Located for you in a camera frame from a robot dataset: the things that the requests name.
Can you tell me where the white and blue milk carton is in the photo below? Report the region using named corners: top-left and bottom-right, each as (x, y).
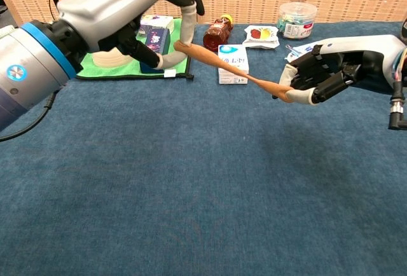
top-left (217, 44), bottom-right (250, 85)

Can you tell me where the mint green brush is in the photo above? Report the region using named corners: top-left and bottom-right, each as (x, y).
top-left (0, 25), bottom-right (17, 39)

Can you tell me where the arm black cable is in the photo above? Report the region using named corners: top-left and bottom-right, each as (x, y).
top-left (0, 90), bottom-right (62, 142)
top-left (387, 80), bottom-right (407, 130)

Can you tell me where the red-brown bottle yellow cap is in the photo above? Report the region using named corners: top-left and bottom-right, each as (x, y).
top-left (203, 14), bottom-right (234, 52)

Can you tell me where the white powder bag blue print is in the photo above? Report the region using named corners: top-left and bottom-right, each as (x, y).
top-left (284, 42), bottom-right (322, 64)

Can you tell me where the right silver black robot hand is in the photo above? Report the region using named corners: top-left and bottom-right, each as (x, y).
top-left (272, 34), bottom-right (406, 106)

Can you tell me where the cream upturned bowl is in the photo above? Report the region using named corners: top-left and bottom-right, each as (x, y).
top-left (92, 48), bottom-right (134, 69)

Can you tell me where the blue binder clip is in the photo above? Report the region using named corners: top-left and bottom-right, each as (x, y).
top-left (285, 44), bottom-right (303, 57)

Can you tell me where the clear plastic tub of clips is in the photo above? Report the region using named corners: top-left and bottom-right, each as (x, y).
top-left (276, 1), bottom-right (318, 40)

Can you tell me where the white snack packet fruit print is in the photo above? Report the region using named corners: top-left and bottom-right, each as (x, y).
top-left (242, 25), bottom-right (280, 50)

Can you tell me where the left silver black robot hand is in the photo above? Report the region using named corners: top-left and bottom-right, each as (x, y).
top-left (52, 0), bottom-right (206, 70)

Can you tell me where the white and purple carton box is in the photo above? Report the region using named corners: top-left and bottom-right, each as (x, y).
top-left (139, 15), bottom-right (175, 37)

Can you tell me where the green cloth with black edge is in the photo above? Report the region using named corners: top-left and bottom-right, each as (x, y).
top-left (76, 17), bottom-right (195, 81)

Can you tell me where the orange stretchy sausage toy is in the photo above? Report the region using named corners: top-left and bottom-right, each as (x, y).
top-left (174, 41), bottom-right (295, 104)

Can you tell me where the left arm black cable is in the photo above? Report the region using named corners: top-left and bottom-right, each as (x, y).
top-left (0, 90), bottom-right (62, 142)

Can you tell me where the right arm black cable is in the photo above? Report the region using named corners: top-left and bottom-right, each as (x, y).
top-left (387, 80), bottom-right (407, 130)

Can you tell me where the dark blue long box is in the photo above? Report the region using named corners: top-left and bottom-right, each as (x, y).
top-left (139, 28), bottom-right (171, 74)

